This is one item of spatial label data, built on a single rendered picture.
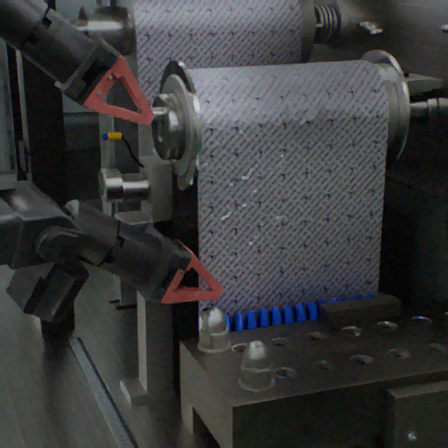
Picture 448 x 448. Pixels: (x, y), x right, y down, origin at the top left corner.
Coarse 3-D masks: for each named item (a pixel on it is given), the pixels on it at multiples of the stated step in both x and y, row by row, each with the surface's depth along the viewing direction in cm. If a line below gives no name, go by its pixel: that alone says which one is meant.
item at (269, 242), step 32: (224, 192) 99; (256, 192) 100; (288, 192) 102; (320, 192) 103; (352, 192) 105; (224, 224) 100; (256, 224) 102; (288, 224) 103; (320, 224) 105; (352, 224) 106; (224, 256) 101; (256, 256) 103; (288, 256) 104; (320, 256) 106; (352, 256) 107; (224, 288) 102; (256, 288) 104; (288, 288) 105; (320, 288) 107; (352, 288) 109
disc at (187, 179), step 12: (168, 72) 102; (180, 72) 98; (192, 84) 95; (192, 96) 95; (192, 108) 95; (192, 120) 96; (192, 132) 96; (192, 144) 97; (192, 156) 97; (192, 168) 98; (180, 180) 102; (192, 180) 98
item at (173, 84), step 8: (376, 64) 108; (384, 72) 106; (168, 80) 102; (176, 80) 99; (384, 80) 105; (168, 88) 102; (176, 88) 99; (184, 88) 97; (392, 88) 105; (184, 96) 97; (392, 96) 105; (184, 104) 97; (392, 104) 104; (184, 112) 97; (392, 112) 104; (184, 120) 98; (392, 120) 105; (392, 128) 105; (192, 136) 96; (392, 136) 106; (184, 152) 99; (168, 160) 105; (176, 160) 102; (184, 160) 99; (176, 168) 102; (184, 168) 100
